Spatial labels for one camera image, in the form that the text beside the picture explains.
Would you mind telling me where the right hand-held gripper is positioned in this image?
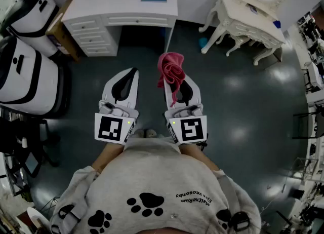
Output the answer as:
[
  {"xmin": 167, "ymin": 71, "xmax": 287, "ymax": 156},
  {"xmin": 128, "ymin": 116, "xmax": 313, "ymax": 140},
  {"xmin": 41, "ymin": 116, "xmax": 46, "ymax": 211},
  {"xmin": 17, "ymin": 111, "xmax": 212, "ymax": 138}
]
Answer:
[{"xmin": 163, "ymin": 74, "xmax": 209, "ymax": 145}]

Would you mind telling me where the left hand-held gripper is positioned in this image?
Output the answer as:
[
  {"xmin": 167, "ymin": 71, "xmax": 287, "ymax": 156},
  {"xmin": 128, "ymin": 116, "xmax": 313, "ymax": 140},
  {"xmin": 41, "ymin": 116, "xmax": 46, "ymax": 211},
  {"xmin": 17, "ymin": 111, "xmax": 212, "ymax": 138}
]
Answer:
[{"xmin": 94, "ymin": 67, "xmax": 140, "ymax": 144}]

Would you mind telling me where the red cloth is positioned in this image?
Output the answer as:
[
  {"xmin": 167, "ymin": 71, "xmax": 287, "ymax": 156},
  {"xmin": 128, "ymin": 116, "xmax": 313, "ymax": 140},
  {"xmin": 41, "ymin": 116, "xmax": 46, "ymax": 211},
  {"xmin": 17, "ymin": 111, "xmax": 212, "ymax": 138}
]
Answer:
[{"xmin": 157, "ymin": 52, "xmax": 187, "ymax": 108}]

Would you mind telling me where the person's right forearm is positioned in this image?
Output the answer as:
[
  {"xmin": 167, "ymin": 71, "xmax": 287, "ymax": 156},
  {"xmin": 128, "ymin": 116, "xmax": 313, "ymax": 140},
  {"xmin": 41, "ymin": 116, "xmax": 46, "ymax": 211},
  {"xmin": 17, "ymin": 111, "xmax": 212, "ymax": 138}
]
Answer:
[{"xmin": 179, "ymin": 143, "xmax": 220, "ymax": 172}]

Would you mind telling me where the person's left forearm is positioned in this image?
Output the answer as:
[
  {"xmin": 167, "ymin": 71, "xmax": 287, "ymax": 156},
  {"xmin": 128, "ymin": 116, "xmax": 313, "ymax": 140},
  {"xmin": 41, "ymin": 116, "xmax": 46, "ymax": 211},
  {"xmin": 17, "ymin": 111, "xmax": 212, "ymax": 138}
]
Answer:
[{"xmin": 92, "ymin": 141, "xmax": 125, "ymax": 173}]

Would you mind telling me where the teal object on floor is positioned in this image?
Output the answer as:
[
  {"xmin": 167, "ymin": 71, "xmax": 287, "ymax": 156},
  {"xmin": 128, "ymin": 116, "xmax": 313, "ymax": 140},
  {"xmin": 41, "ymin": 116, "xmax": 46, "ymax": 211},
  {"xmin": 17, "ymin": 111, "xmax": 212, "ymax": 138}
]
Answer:
[{"xmin": 198, "ymin": 36, "xmax": 210, "ymax": 49}]

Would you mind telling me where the wooden box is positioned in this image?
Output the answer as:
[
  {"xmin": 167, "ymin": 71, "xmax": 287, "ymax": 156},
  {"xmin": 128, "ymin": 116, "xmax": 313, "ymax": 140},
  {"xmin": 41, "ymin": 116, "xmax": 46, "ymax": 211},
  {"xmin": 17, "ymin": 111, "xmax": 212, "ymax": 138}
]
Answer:
[{"xmin": 45, "ymin": 0, "xmax": 82, "ymax": 63}]

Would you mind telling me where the white desk with drawers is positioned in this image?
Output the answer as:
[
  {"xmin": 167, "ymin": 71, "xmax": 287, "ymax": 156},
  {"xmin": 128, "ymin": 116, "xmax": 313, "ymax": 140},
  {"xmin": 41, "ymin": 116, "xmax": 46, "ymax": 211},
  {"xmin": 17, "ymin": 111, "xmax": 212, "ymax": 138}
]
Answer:
[{"xmin": 61, "ymin": 0, "xmax": 179, "ymax": 57}]

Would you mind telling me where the grey paw-print sweatshirt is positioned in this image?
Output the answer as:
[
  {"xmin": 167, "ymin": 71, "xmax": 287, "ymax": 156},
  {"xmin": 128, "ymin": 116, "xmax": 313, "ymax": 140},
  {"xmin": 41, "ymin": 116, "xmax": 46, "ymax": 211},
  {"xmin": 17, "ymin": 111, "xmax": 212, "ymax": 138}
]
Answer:
[{"xmin": 49, "ymin": 136, "xmax": 262, "ymax": 234}]

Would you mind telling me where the white black-trimmed appliance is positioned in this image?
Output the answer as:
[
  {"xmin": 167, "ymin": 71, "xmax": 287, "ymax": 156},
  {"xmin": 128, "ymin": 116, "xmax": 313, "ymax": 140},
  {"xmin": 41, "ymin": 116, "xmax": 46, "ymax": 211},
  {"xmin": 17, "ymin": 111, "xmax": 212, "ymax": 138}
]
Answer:
[
  {"xmin": 0, "ymin": 35, "xmax": 72, "ymax": 116},
  {"xmin": 0, "ymin": 0, "xmax": 60, "ymax": 58}
]

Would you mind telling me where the white ornate dressing table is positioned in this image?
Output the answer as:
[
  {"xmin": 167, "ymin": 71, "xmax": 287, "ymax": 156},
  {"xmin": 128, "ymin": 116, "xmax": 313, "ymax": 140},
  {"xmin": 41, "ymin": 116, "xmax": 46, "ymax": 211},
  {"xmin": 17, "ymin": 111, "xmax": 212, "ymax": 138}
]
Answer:
[{"xmin": 198, "ymin": 0, "xmax": 287, "ymax": 66}]

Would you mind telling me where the black chair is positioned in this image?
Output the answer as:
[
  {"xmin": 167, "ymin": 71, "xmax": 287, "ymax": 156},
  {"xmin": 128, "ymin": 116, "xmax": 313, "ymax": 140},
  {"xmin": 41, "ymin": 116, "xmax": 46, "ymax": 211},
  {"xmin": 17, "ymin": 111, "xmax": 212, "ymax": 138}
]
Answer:
[{"xmin": 0, "ymin": 115, "xmax": 61, "ymax": 179}]

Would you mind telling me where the cluttered white shelving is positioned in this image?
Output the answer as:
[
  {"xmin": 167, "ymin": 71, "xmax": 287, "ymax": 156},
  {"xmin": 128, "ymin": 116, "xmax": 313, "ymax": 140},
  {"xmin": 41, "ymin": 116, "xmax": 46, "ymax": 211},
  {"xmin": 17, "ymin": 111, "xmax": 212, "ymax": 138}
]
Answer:
[{"xmin": 291, "ymin": 10, "xmax": 324, "ymax": 234}]

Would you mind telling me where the grey harness strap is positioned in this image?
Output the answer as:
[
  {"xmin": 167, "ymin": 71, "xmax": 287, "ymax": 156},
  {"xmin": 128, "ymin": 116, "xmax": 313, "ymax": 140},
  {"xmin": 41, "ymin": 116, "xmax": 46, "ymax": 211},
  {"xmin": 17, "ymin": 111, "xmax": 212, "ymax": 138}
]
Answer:
[
  {"xmin": 217, "ymin": 174, "xmax": 250, "ymax": 232},
  {"xmin": 50, "ymin": 171, "xmax": 99, "ymax": 234}
]

